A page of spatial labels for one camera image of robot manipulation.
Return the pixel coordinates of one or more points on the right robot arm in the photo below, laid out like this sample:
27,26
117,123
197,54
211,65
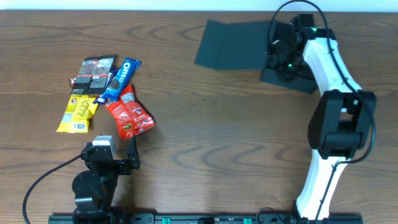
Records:
303,57

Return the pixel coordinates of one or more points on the dark green hinged gift box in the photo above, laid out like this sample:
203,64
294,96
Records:
245,46

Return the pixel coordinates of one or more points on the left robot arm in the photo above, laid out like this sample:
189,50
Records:
94,188

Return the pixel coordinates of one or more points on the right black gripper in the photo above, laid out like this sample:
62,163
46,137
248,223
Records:
280,62

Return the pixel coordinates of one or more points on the yellow snack packet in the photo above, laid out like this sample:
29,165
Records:
76,118

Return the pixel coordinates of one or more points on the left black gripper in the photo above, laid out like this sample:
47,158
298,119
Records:
116,165

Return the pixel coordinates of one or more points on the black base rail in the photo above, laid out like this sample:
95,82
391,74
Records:
265,218

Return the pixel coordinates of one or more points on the blue Oreo cookie pack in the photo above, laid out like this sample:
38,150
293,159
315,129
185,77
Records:
120,81

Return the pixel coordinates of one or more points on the black snack packet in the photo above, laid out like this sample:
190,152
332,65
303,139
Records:
94,75

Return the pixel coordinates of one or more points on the red snack packet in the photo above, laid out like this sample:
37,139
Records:
130,116

